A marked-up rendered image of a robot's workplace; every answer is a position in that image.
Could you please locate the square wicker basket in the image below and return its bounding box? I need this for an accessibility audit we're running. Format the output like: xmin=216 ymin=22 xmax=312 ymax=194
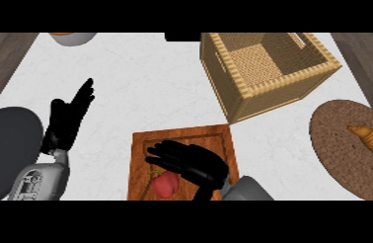
xmin=199 ymin=33 xmax=343 ymax=125

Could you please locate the black rectangular object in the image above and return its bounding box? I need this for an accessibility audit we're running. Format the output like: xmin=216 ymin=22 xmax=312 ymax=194
xmin=163 ymin=33 xmax=202 ymax=42

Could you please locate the orange croissant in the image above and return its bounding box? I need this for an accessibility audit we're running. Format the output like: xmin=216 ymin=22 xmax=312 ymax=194
xmin=345 ymin=124 xmax=373 ymax=146

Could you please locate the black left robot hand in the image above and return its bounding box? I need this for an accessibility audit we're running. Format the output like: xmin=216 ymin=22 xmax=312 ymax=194
xmin=39 ymin=77 xmax=95 ymax=156

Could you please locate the red bell pepper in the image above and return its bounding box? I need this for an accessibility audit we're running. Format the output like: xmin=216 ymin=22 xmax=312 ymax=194
xmin=148 ymin=169 xmax=181 ymax=200

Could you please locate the grey bowl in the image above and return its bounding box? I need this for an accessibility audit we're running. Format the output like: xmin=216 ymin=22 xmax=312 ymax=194
xmin=48 ymin=33 xmax=97 ymax=47

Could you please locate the brown wooden cutting board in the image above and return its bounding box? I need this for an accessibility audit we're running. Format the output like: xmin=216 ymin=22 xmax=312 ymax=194
xmin=126 ymin=123 xmax=241 ymax=202

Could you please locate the round brown woven placemat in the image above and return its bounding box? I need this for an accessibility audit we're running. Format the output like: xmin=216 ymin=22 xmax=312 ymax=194
xmin=308 ymin=99 xmax=373 ymax=202

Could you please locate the dark grey round object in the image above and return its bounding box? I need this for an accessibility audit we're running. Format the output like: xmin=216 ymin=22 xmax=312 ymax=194
xmin=0 ymin=106 xmax=45 ymax=200

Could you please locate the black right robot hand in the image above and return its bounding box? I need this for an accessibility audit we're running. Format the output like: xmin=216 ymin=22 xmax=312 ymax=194
xmin=144 ymin=139 xmax=230 ymax=202

